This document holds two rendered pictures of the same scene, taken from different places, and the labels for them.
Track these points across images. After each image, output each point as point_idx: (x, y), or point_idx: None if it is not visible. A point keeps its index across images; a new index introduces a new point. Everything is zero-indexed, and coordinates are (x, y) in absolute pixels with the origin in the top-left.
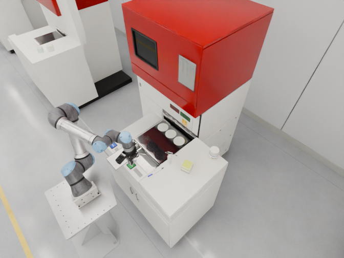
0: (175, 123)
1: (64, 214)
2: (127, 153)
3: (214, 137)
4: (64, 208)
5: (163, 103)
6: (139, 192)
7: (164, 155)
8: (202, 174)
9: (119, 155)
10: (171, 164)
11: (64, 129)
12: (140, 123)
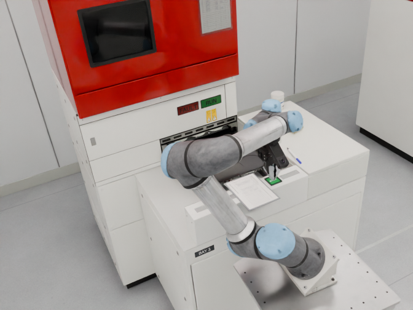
0: (196, 135)
1: (348, 306)
2: (279, 139)
3: None
4: (334, 307)
5: (160, 125)
6: (302, 214)
7: (255, 157)
8: (305, 119)
9: (276, 157)
10: (282, 141)
11: (249, 144)
12: (157, 190)
